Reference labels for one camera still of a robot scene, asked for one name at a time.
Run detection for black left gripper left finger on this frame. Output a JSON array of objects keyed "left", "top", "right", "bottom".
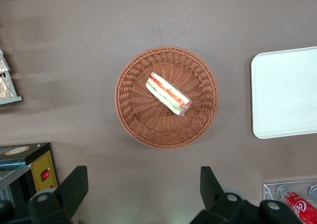
[{"left": 0, "top": 166, "right": 89, "bottom": 224}]

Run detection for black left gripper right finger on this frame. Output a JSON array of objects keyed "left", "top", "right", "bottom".
[{"left": 189, "top": 166, "right": 303, "bottom": 224}]

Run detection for triangle sandwich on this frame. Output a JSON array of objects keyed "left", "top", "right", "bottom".
[{"left": 145, "top": 71, "right": 192, "bottom": 116}]

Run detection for brown round wicker basket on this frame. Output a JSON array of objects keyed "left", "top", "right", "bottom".
[{"left": 114, "top": 45, "right": 220, "bottom": 150}]

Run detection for cream rectangular tray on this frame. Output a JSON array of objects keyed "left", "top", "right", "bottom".
[{"left": 250, "top": 46, "right": 317, "bottom": 139}]

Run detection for clear acrylic bottle rack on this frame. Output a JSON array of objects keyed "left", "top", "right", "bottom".
[{"left": 263, "top": 179, "right": 317, "bottom": 224}]

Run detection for clear bag of crackers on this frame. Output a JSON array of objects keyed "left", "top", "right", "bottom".
[
  {"left": 0, "top": 53, "right": 9, "bottom": 72},
  {"left": 0, "top": 76, "right": 15, "bottom": 100}
]

